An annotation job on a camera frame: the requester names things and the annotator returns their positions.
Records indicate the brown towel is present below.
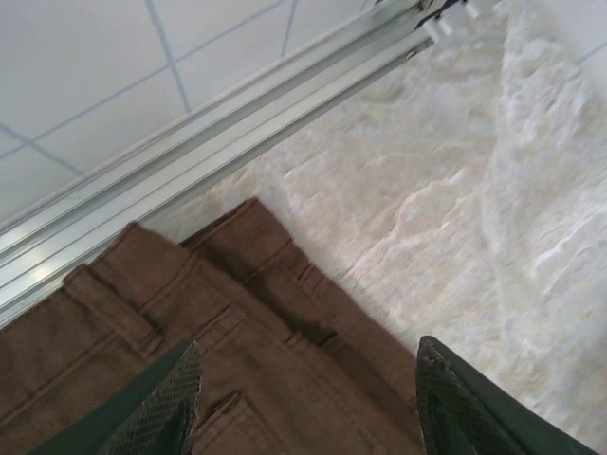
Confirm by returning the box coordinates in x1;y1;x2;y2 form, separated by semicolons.
0;196;426;455

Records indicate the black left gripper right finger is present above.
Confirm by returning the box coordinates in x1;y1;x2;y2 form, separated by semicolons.
414;335;599;455

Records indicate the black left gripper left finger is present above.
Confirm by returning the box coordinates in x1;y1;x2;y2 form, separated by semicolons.
28;338;205;455

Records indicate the aluminium side rail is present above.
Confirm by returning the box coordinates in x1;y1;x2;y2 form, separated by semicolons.
0;0;435;328

